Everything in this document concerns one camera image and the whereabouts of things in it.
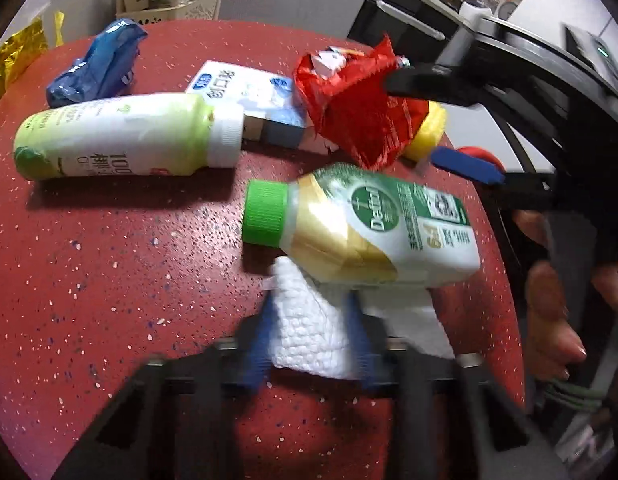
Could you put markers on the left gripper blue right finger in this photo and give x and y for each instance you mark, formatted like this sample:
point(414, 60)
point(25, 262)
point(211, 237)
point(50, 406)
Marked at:
point(451, 419)

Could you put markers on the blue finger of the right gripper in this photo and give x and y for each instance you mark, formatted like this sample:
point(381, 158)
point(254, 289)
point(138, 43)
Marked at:
point(483, 172)
point(432, 82)

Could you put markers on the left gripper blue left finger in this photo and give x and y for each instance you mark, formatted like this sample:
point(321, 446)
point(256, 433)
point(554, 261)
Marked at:
point(167, 421)

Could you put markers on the yellow sponge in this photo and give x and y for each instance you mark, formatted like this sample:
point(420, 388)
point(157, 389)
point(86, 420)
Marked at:
point(429, 135)

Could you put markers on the red wrapper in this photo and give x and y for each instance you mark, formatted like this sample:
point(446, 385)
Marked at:
point(353, 110)

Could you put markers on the green-capped Dettol bottle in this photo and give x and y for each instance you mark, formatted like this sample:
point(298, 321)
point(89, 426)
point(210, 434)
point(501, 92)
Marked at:
point(345, 225)

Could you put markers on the white blue carton box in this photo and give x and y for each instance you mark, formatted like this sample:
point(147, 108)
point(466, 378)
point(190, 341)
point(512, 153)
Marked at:
point(273, 112)

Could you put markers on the white paper towel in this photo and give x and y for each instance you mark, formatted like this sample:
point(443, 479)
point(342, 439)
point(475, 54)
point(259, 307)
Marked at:
point(310, 335)

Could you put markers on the coconut drink bottle white cap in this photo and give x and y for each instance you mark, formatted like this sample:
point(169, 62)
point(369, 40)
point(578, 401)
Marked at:
point(158, 134)

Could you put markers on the blue plastic bag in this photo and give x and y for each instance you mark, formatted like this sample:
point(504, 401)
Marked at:
point(105, 71)

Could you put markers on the person's right hand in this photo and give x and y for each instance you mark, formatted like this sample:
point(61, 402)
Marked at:
point(552, 344)

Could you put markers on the red plastic stool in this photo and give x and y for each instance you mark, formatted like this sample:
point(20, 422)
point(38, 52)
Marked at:
point(482, 154)

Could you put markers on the black built-in oven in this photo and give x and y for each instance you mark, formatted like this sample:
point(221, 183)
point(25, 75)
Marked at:
point(418, 29)

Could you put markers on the gold foil bag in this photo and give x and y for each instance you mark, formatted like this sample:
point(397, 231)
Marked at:
point(19, 51)

